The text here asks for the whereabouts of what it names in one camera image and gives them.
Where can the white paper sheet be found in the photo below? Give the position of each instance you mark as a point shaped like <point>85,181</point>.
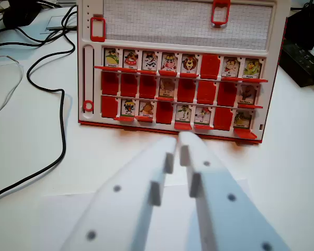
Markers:
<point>68,209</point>

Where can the black power adapter box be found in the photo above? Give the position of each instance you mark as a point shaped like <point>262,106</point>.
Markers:
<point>301,64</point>

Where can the red and white game board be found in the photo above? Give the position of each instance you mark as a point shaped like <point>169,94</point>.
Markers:
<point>178,31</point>

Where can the flat grey plate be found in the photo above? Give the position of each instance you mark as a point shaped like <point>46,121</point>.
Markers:
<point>58,22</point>

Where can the black rounded device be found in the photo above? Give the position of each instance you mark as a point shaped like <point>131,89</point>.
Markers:
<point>18,17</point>

